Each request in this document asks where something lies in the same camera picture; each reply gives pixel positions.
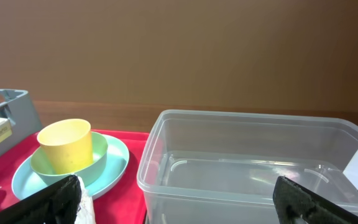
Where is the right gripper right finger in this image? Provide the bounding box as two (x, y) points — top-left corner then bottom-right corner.
(272, 176), (358, 224)

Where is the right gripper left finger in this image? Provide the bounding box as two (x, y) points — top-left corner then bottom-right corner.
(0, 175), (81, 224)

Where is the grey dishwasher rack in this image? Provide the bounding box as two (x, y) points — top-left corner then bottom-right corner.
(0, 89), (42, 156)

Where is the crumpled white tissue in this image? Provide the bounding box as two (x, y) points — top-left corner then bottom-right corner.
(75, 176), (96, 224)

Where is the light blue plate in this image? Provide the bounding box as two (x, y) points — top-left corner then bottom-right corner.
(11, 134), (129, 200)

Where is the green bowl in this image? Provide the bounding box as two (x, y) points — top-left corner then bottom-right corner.
(30, 132), (108, 186)

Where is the yellow plastic cup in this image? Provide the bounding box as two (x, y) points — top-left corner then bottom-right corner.
(37, 119), (93, 174)

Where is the red plastic tray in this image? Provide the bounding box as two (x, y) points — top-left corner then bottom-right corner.
(0, 129), (149, 223)

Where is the clear plastic bin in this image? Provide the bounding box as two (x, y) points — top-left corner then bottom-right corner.
(137, 110), (358, 223)

